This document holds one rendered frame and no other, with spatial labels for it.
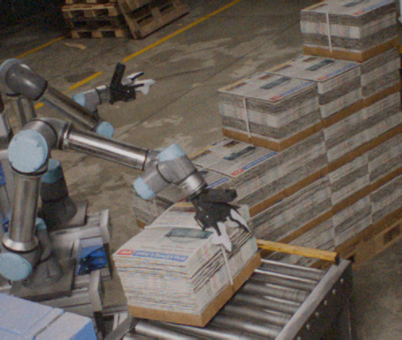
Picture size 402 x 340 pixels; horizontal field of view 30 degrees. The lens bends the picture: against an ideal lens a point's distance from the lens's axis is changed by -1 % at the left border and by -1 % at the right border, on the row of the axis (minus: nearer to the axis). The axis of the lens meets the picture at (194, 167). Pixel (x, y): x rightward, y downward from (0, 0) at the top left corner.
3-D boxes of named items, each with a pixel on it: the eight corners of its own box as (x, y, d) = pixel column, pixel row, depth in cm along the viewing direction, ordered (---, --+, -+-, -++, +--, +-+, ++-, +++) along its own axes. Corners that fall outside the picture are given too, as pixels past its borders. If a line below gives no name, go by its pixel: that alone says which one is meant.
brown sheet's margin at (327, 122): (267, 115, 378) (265, 107, 376) (305, 96, 394) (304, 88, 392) (325, 128, 350) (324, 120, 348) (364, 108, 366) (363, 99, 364)
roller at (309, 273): (214, 258, 278) (213, 246, 276) (333, 281, 252) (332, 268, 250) (207, 265, 274) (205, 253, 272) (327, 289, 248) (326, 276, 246)
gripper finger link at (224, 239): (222, 256, 229) (212, 227, 232) (234, 249, 225) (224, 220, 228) (213, 257, 227) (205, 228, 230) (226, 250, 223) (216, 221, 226)
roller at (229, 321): (165, 298, 254) (156, 297, 249) (291, 328, 228) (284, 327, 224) (162, 313, 253) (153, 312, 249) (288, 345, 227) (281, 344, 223)
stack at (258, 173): (159, 335, 366) (126, 181, 333) (321, 235, 428) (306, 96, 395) (211, 369, 337) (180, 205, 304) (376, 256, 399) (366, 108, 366)
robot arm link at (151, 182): (153, 189, 244) (178, 171, 240) (146, 206, 234) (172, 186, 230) (136, 172, 242) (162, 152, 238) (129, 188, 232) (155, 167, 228)
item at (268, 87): (216, 91, 354) (216, 89, 353) (260, 73, 369) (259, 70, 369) (272, 104, 327) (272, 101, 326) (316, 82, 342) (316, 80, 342)
